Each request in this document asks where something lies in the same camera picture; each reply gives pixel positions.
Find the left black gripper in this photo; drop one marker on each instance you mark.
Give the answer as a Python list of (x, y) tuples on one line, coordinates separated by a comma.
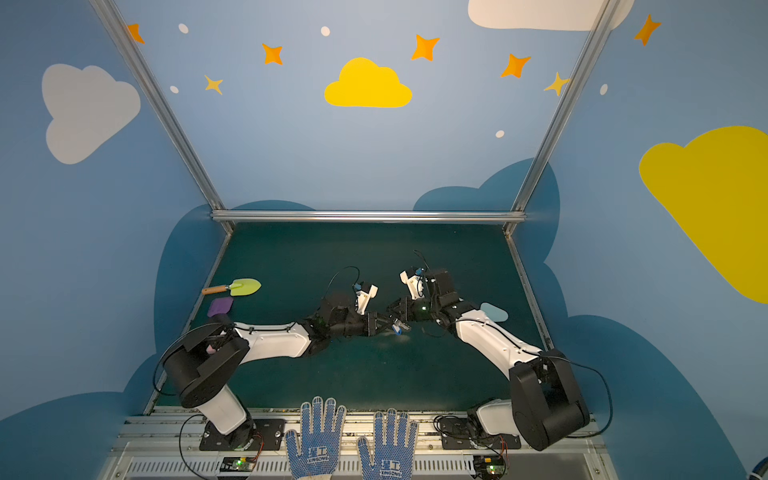
[(370, 323)]

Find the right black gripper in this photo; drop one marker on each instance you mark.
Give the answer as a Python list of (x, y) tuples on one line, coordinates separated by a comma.
[(410, 308)]

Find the key with blue tag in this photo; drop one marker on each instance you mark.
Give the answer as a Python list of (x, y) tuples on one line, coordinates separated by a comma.
[(400, 327)]

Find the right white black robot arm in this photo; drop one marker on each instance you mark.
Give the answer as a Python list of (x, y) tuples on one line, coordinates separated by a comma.
[(545, 403)]

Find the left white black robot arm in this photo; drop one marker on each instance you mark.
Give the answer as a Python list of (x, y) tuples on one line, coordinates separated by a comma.
[(200, 364)]

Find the light blue toy spatula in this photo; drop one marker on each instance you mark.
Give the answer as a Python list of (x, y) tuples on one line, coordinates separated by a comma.
[(494, 313)]

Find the right blue dotted work glove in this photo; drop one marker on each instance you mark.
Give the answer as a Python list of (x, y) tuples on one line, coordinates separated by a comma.
[(395, 439)]

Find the blue dotted work glove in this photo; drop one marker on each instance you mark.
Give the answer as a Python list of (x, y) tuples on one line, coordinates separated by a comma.
[(395, 439), (313, 451)]

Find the left blue dotted work glove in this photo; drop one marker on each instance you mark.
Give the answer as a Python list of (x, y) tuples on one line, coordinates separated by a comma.
[(313, 451)]

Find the purple toy spatula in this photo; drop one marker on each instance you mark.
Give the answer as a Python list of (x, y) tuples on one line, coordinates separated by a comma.
[(220, 306)]

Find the right green circuit board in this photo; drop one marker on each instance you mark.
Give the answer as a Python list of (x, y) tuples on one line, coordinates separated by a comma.
[(488, 467)]

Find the green circuit board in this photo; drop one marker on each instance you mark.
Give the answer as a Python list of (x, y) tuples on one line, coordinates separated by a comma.
[(488, 467), (244, 465)]

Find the left green circuit board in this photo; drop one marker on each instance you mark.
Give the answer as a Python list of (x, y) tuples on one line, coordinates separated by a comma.
[(244, 465)]

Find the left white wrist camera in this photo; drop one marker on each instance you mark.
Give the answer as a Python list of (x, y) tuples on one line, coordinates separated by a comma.
[(364, 293)]

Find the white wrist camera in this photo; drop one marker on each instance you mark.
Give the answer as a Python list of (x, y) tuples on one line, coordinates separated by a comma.
[(364, 293), (413, 279)]

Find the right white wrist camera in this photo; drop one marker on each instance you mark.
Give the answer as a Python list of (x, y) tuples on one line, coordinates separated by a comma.
[(413, 279)]

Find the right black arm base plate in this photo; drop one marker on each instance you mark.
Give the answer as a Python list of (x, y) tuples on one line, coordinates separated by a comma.
[(462, 433)]

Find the green toy spatula wooden handle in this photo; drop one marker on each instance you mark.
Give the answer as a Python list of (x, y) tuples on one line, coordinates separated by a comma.
[(238, 287)]

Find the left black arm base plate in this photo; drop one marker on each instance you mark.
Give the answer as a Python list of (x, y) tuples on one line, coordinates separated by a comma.
[(252, 435)]

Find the horizontal aluminium frame bar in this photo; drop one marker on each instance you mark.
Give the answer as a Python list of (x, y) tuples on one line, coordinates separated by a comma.
[(420, 217)]

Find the left aluminium frame post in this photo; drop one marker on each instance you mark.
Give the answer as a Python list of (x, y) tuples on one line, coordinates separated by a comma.
[(113, 22)]

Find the aluminium frame post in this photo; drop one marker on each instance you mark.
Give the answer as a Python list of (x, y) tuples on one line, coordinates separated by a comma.
[(583, 68), (113, 22)]

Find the right aluminium frame post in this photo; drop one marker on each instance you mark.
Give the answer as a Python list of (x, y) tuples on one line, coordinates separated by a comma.
[(583, 68)]

